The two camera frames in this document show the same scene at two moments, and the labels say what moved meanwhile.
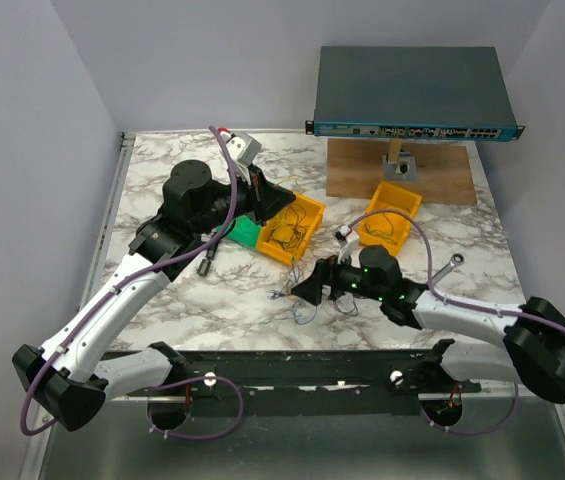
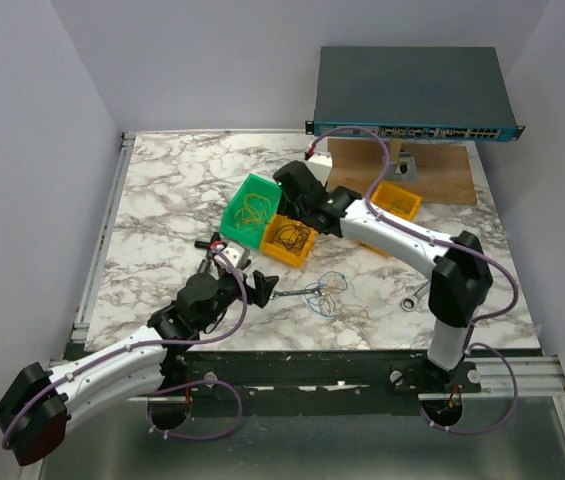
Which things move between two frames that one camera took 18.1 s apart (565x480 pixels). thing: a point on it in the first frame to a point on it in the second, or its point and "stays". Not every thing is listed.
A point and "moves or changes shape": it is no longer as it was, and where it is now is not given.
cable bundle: x=304 y=312 moves or changes shape
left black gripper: x=264 y=198 to x=262 y=288
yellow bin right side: x=388 y=229 stays
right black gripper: x=311 y=289 to x=285 y=208
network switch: x=412 y=93 stays
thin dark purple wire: x=290 y=235 stays
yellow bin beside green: x=285 y=235 stays
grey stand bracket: x=406 y=170 stays
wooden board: x=444 y=172 stays
